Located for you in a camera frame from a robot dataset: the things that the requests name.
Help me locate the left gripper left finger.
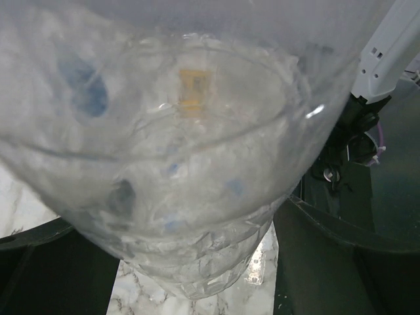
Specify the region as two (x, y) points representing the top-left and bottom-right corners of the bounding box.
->
(1, 219), (119, 315)

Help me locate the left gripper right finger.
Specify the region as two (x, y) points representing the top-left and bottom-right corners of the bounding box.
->
(274, 196), (419, 314)

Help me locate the clear unlabelled plastic bottle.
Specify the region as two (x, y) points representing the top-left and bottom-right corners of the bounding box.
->
(1, 1), (392, 299)

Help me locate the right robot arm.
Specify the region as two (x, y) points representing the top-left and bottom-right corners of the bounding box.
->
(301, 1), (419, 232)

